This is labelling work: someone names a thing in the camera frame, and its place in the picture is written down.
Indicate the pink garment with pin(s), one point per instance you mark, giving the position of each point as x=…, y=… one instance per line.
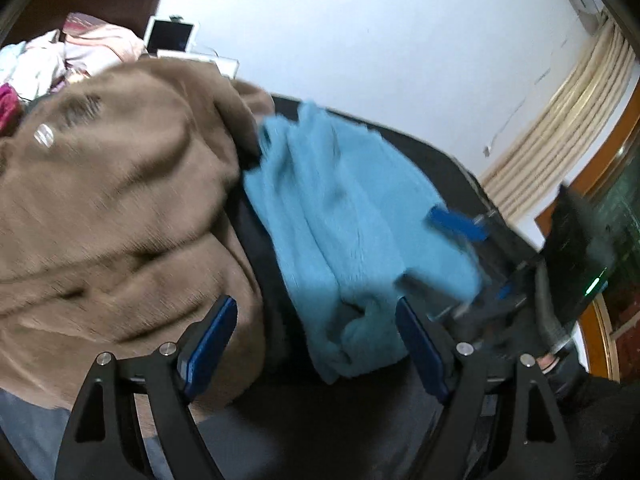
x=110, y=42

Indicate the white garment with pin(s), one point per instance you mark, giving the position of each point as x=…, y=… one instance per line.
x=35, y=67

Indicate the white tablet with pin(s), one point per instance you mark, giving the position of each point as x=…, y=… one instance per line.
x=170, y=35

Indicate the white flat device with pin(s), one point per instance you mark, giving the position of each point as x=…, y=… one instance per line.
x=225, y=65

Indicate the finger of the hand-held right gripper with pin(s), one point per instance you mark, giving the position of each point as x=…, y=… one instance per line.
x=455, y=222
x=435, y=295

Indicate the person's right forearm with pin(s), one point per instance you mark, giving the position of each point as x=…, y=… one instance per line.
x=600, y=410

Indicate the wooden window frame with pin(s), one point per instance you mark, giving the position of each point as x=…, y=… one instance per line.
x=615, y=145

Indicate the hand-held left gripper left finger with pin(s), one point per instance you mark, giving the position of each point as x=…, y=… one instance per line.
x=210, y=345

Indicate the person's right hand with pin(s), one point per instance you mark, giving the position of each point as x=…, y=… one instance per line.
x=550, y=364

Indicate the magenta cloth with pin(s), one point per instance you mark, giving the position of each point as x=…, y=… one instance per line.
x=7, y=110

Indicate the cream curtain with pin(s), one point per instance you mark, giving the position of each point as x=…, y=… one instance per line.
x=560, y=130

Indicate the grey sheet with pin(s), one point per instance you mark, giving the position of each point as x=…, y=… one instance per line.
x=30, y=430

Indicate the blue knit sweater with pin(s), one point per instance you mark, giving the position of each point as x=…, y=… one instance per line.
x=340, y=210

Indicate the brown fleece garment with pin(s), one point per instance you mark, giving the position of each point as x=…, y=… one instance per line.
x=125, y=185

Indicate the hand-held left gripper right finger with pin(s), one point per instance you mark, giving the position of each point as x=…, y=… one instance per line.
x=420, y=355

